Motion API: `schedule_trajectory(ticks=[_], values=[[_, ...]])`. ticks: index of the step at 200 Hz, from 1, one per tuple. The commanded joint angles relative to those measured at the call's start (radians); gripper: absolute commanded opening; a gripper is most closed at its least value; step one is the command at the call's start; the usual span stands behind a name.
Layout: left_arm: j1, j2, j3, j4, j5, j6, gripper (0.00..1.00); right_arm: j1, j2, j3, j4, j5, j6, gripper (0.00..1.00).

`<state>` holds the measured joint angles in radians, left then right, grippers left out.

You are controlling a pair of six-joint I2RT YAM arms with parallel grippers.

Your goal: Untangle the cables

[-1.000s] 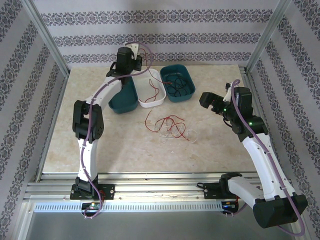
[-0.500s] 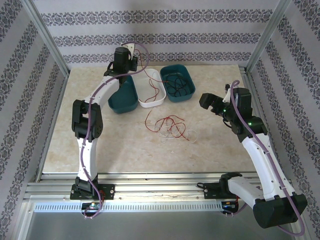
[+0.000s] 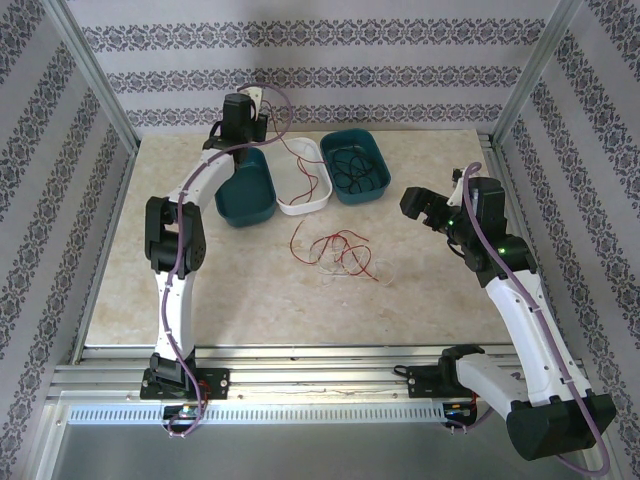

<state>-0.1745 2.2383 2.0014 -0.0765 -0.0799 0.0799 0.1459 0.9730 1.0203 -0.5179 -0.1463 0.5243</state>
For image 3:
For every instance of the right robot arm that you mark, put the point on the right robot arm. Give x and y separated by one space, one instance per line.
530 340

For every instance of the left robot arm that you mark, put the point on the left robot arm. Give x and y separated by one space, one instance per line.
175 310

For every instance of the teal plastic tray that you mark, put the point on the teal plastic tray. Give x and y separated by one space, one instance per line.
382 185
245 195

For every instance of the white plastic tray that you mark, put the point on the white plastic tray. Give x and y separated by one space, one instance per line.
285 185

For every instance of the small controller board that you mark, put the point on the small controller board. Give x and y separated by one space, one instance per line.
457 410
186 411

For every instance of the grey metal base sheet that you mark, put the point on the grey metal base sheet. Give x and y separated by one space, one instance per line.
300 455

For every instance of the aluminium side rail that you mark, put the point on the aluminium side rail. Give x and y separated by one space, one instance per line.
117 200
495 152

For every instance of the aluminium frame post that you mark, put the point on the aluminium frame post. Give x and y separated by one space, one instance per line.
532 75
96 75

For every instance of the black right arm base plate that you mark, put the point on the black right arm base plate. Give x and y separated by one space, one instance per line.
420 382

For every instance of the aluminium mounting rail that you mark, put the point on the aluminium mounting rail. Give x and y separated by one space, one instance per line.
325 380

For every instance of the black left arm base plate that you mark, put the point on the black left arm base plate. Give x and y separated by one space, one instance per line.
220 382

